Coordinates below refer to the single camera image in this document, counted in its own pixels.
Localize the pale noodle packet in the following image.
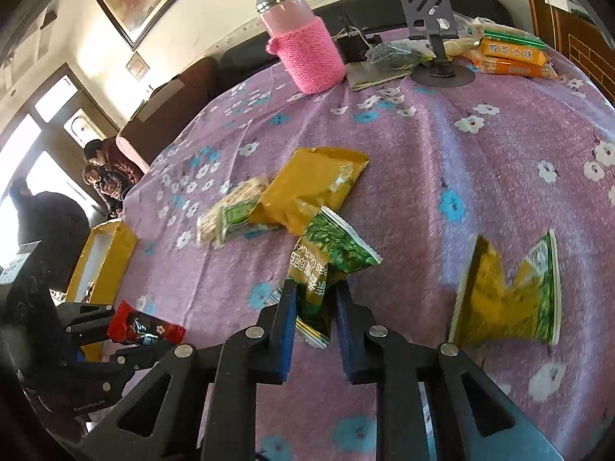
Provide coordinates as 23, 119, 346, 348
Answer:
473, 17, 529, 39

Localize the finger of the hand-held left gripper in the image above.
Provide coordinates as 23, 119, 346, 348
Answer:
102, 342, 170, 386
57, 302, 117, 345

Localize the yellow cardboard box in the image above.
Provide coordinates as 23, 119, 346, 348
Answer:
65, 220, 140, 363

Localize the green pea snack packet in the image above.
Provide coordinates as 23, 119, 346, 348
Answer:
271, 206, 384, 350

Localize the clear plastic bag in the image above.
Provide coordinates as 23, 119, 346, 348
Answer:
365, 38, 435, 70

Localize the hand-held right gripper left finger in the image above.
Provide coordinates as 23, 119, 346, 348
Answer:
79, 279, 299, 461

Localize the window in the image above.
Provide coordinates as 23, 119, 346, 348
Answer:
0, 65, 121, 270

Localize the small green white packet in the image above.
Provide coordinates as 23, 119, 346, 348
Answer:
216, 200, 282, 245

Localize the purple floral tablecloth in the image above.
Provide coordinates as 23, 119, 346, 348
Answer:
81, 24, 615, 461

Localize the pink bottle with knitted sleeve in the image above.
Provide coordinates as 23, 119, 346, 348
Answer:
250, 0, 347, 94

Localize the small black box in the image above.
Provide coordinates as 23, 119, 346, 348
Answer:
339, 31, 374, 63

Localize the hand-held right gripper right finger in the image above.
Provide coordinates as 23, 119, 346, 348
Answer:
336, 282, 565, 461

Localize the black sofa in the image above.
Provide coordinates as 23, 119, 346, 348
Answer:
218, 0, 505, 73

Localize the yellow green snack packet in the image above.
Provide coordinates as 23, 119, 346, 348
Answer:
449, 229, 563, 347

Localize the wooden door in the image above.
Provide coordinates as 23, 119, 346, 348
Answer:
519, 0, 615, 106

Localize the brown armchair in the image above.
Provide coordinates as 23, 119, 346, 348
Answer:
118, 55, 222, 174

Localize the black phone stand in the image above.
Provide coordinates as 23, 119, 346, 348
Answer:
398, 0, 476, 88

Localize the beige biscuit packet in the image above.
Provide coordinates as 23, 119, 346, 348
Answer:
197, 176, 270, 245

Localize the dark red candy packet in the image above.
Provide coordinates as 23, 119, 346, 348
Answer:
106, 300, 187, 347

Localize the orange noodle packet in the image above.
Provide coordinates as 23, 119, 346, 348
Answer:
473, 55, 560, 81
480, 30, 553, 65

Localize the small wall plaque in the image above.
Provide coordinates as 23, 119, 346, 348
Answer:
126, 52, 150, 80

